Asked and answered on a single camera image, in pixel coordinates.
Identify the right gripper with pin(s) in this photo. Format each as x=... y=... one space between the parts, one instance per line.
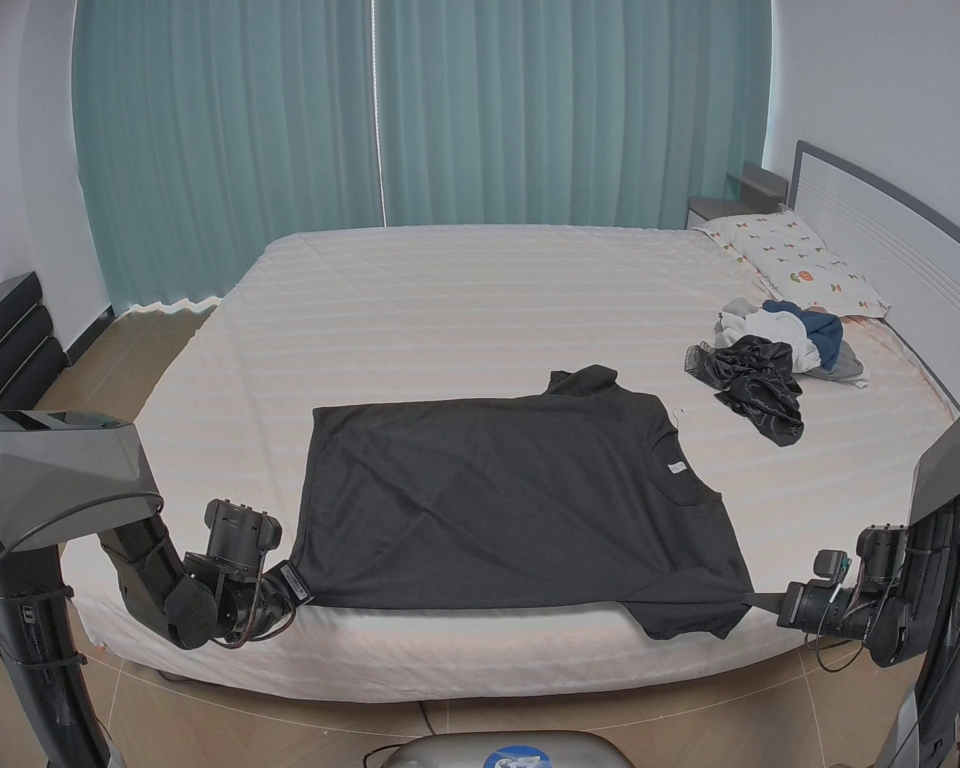
x=806 y=609

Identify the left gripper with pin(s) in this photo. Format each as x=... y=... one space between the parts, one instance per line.
x=281 y=596

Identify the black T-shirt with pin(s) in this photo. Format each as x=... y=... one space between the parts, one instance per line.
x=487 y=495

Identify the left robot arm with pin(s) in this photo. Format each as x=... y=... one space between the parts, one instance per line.
x=67 y=472

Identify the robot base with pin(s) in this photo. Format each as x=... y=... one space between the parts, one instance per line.
x=510 y=750

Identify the pile of clothes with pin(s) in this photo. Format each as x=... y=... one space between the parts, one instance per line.
x=780 y=330

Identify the bed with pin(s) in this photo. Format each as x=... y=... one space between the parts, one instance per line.
x=450 y=315

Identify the black garment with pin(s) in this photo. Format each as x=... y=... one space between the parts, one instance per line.
x=757 y=382

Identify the white printed pillow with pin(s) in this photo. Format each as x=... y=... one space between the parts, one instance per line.
x=795 y=259

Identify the black chest of drawers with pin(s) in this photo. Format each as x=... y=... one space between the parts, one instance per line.
x=26 y=352

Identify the grey bedside table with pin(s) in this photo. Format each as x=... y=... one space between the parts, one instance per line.
x=712 y=208

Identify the blue-green curtain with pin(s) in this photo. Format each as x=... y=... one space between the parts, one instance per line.
x=570 y=112
x=225 y=150

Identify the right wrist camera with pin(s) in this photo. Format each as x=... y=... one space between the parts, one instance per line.
x=831 y=564

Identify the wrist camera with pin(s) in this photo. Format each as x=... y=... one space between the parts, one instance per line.
x=831 y=564
x=271 y=529

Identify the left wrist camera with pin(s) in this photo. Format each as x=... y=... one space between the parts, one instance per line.
x=271 y=529

